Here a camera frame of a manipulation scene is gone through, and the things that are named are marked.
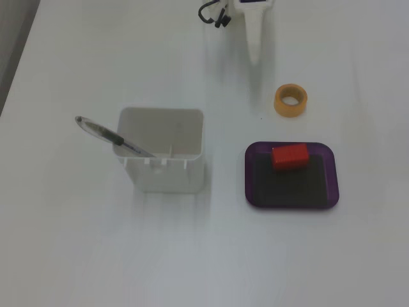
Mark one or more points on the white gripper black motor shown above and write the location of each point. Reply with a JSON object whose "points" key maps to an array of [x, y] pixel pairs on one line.
{"points": [[251, 23]]}

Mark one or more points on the red ribbed cube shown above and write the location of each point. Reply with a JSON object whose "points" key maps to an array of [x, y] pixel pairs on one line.
{"points": [[290, 157]]}

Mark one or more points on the white plastic box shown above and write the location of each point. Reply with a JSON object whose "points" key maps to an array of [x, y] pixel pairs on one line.
{"points": [[159, 134]]}

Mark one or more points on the yellow tape roll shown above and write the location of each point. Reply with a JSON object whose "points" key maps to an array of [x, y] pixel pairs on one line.
{"points": [[281, 107]]}

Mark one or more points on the purple metal tray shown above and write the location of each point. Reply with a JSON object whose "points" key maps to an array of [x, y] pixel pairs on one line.
{"points": [[287, 192]]}

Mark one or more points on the clear black ballpoint pen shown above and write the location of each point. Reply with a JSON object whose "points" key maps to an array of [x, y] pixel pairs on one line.
{"points": [[102, 131]]}

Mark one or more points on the small black camera module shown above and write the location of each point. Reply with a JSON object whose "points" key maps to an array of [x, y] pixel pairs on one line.
{"points": [[222, 20]]}

